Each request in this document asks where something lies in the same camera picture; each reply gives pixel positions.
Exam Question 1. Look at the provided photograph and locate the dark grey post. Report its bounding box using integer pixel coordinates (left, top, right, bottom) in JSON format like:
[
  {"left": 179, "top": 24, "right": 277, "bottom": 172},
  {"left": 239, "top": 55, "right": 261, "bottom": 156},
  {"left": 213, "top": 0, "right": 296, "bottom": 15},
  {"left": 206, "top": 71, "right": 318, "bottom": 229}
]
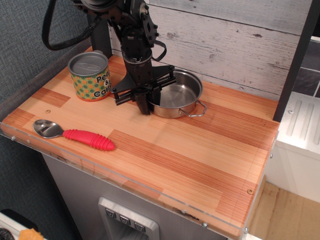
[
  {"left": 87, "top": 14, "right": 113, "bottom": 59},
  {"left": 272, "top": 0, "right": 320, "bottom": 123}
]

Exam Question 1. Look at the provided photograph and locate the stainless steel pot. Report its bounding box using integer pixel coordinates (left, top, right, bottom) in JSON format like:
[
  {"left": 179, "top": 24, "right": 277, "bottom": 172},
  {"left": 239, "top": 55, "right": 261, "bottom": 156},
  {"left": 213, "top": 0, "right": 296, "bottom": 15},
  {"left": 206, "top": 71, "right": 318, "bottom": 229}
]
[{"left": 148, "top": 69, "right": 207, "bottom": 119}]

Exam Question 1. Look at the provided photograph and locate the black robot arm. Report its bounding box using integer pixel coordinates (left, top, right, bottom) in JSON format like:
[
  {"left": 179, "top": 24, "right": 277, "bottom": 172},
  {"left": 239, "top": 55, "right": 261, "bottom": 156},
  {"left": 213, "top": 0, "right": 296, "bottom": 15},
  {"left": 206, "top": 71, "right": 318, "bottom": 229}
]
[{"left": 74, "top": 0, "right": 176, "bottom": 115}]

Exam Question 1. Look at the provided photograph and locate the dark grey right post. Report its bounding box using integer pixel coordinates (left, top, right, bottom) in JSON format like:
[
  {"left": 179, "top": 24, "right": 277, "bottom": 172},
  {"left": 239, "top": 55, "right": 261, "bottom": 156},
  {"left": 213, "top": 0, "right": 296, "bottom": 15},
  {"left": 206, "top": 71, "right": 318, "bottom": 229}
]
[{"left": 272, "top": 0, "right": 320, "bottom": 123}]

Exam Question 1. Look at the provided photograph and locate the clear acrylic table edge guard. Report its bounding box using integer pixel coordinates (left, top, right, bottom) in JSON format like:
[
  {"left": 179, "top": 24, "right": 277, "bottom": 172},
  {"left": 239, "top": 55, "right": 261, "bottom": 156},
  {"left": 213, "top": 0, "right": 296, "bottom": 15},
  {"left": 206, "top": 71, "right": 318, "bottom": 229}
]
[{"left": 2, "top": 117, "right": 279, "bottom": 240}]

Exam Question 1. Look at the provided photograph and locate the silver dispenser button panel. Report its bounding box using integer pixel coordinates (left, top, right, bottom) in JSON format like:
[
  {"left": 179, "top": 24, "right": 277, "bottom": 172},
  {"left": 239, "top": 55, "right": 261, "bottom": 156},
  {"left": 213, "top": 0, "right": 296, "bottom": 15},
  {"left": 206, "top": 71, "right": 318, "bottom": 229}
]
[{"left": 98, "top": 197, "right": 160, "bottom": 240}]

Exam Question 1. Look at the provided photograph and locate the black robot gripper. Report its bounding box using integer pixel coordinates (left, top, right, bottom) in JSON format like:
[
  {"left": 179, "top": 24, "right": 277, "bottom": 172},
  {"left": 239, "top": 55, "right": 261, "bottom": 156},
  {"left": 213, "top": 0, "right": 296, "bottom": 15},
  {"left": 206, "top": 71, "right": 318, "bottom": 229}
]
[{"left": 111, "top": 56, "right": 176, "bottom": 115}]

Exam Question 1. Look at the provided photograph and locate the dark grey left post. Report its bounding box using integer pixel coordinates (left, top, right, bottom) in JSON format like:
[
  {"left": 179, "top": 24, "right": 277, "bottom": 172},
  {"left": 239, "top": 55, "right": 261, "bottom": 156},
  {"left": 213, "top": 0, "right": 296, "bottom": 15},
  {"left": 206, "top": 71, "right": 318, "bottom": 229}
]
[{"left": 87, "top": 14, "right": 113, "bottom": 59}]

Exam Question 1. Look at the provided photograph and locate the red handled metal spoon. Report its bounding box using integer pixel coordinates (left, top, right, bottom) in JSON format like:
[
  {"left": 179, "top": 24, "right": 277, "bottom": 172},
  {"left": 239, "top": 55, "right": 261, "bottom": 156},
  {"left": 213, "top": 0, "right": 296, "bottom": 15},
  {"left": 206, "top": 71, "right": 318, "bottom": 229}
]
[{"left": 33, "top": 119, "right": 115, "bottom": 151}]

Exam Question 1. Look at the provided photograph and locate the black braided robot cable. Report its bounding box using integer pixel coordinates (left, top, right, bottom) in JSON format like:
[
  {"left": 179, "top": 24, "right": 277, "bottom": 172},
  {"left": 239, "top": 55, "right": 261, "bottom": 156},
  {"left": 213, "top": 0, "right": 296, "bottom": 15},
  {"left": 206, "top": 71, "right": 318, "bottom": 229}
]
[{"left": 41, "top": 0, "right": 103, "bottom": 52}]

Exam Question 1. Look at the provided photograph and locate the peas and carrots toy can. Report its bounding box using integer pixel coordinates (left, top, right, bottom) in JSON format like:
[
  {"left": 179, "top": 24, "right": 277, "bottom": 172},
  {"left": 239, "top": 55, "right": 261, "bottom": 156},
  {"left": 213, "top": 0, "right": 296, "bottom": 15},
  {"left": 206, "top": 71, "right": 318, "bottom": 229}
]
[{"left": 68, "top": 50, "right": 112, "bottom": 102}]

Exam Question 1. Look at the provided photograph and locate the white toy sink counter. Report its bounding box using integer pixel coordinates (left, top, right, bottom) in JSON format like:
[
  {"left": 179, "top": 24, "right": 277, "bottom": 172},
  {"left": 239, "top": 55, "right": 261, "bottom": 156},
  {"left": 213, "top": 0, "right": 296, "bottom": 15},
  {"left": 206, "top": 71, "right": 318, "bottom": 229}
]
[{"left": 263, "top": 36, "right": 320, "bottom": 204}]

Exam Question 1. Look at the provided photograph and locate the orange object bottom left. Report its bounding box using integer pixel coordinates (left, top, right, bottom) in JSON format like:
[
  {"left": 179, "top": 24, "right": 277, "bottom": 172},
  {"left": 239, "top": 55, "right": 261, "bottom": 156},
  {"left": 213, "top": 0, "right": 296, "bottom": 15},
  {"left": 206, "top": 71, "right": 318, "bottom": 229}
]
[{"left": 18, "top": 228, "right": 45, "bottom": 240}]

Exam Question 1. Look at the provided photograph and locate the grey toy fridge cabinet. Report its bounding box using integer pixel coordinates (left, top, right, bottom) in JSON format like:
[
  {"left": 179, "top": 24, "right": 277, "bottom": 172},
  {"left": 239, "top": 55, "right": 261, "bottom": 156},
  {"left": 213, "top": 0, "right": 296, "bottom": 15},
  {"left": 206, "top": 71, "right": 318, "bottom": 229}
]
[{"left": 43, "top": 155, "right": 225, "bottom": 240}]

